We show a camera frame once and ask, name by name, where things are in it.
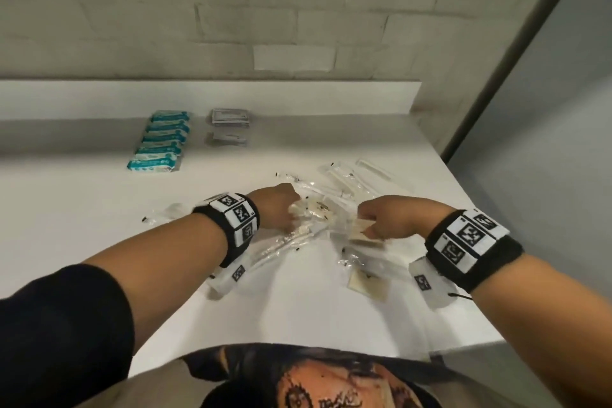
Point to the person's left hand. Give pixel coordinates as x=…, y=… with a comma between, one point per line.
x=275, y=207

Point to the person's right hand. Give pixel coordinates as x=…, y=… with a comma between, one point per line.
x=406, y=216

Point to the pile of mixed clear packets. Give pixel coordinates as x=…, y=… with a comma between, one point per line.
x=344, y=178

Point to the stack of small white sachets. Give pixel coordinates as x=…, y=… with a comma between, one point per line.
x=227, y=138

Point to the stack of large white sachets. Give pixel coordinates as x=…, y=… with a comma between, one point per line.
x=230, y=117

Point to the person's right forearm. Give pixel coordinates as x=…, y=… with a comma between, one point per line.
x=550, y=326

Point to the person's black left sleeve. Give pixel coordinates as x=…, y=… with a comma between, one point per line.
x=62, y=336

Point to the black left wristband with markers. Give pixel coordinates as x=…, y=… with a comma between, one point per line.
x=224, y=226

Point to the black wristband with markers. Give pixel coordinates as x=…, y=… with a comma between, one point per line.
x=497, y=259
x=224, y=226

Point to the black right wristband with markers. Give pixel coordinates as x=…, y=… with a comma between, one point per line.
x=497, y=259

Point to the white table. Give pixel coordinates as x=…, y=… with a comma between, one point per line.
x=71, y=211

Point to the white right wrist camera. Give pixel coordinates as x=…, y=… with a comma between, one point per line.
x=430, y=285

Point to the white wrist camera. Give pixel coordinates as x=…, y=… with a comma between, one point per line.
x=229, y=278
x=430, y=285

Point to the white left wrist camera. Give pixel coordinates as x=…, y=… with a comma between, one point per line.
x=229, y=278

